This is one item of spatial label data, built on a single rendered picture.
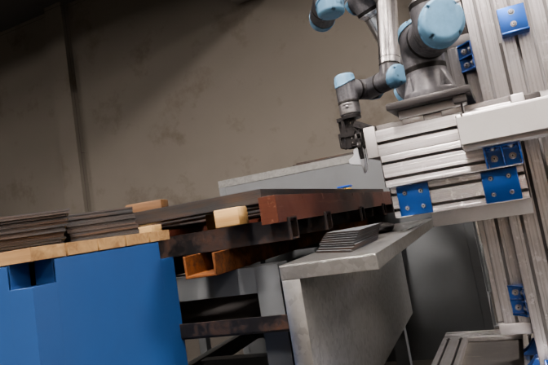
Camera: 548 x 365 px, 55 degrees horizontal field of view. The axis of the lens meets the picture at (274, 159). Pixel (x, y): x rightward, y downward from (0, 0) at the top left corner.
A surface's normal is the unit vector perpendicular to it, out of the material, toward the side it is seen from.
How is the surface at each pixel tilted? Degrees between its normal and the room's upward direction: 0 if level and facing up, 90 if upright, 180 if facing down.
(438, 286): 90
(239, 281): 90
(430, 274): 90
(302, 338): 90
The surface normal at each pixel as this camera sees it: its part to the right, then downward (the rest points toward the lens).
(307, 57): -0.42, -0.04
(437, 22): 0.04, 0.01
